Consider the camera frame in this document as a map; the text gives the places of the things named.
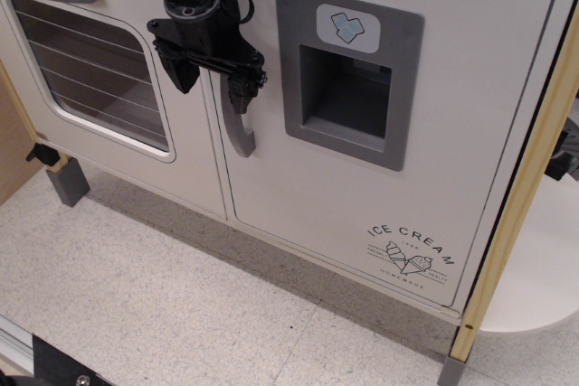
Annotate grey fridge door handle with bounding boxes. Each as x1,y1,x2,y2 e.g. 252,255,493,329
220,75,256,158

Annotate white toy kitchen cabinet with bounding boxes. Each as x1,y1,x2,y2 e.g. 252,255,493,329
1,0,574,323

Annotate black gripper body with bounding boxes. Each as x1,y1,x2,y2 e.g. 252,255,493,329
147,0,267,86

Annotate grey ice dispenser panel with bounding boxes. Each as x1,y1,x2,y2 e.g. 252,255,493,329
276,0,425,171

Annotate ice cream logo decal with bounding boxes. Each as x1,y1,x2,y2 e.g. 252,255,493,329
365,224,456,288

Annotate black clamp at right edge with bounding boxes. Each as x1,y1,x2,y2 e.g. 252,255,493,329
545,118,578,181

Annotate white fridge door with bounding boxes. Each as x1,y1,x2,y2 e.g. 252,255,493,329
224,0,574,315

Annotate white oven door with window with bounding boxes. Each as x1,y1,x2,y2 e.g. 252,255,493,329
1,0,225,217

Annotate grey foot cap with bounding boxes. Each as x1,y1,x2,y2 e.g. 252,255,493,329
437,355,467,386
46,158,90,207

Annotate wooden right corner post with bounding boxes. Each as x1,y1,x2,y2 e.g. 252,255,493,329
449,8,578,363

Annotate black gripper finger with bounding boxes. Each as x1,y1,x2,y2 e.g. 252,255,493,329
227,74,262,115
158,52,199,94

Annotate aluminium rail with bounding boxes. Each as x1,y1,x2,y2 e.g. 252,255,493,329
1,315,33,366

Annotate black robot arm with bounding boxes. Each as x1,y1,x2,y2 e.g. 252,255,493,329
147,0,267,115

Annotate grey right foot cap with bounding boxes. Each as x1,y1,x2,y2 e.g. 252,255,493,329
437,355,467,386

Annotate white round table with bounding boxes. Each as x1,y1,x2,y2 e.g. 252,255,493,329
479,174,578,336

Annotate grey left foot cap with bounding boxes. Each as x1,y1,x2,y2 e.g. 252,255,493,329
46,158,90,207

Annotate black clamp on left leg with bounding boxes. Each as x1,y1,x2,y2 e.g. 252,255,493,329
25,143,61,167

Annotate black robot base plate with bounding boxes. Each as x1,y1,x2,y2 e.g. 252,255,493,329
32,334,113,386

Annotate ice cube sticker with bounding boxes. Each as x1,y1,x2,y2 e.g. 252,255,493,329
316,4,381,53

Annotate wooden left side panel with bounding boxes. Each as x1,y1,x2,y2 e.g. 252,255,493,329
1,65,40,204

